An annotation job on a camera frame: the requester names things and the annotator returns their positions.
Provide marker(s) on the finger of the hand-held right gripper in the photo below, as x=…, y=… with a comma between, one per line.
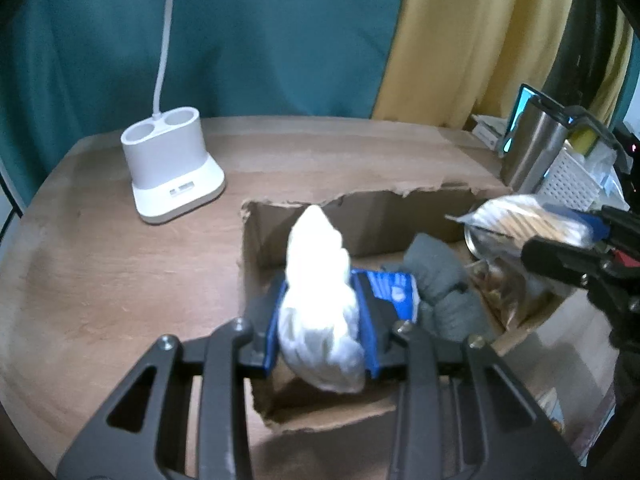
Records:
x=560, y=262
x=580, y=222

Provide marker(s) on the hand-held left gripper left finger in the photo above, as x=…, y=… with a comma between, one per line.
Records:
x=272, y=325

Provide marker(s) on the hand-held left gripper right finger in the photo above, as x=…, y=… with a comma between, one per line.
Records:
x=371, y=332

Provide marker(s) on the blue packet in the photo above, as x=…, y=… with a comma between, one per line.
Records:
x=395, y=290

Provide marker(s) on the white plastic bag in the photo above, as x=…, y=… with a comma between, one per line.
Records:
x=320, y=300

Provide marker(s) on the clear snack packet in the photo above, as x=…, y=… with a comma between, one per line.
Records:
x=520, y=220

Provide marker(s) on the clear packet with brown contents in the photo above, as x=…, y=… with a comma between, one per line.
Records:
x=505, y=290

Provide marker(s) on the grey cloth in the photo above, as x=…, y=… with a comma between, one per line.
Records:
x=440, y=270

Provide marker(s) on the cardboard box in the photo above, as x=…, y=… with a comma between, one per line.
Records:
x=380, y=225

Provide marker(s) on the white plastic basket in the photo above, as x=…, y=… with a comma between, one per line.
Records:
x=570, y=180

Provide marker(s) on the clear plastic bag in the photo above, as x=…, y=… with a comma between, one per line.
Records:
x=610, y=175

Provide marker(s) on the stainless steel tumbler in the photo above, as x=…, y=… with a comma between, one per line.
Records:
x=530, y=160

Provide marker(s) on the yellow roll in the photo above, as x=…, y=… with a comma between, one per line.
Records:
x=587, y=141

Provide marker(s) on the small white boxes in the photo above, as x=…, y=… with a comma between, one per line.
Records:
x=487, y=132

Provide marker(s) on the narrow yellow curtain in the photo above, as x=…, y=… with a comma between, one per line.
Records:
x=612, y=75

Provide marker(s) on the white desk lamp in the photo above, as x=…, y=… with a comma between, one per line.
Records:
x=165, y=160

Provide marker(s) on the teal curtain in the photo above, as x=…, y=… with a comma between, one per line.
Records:
x=250, y=35

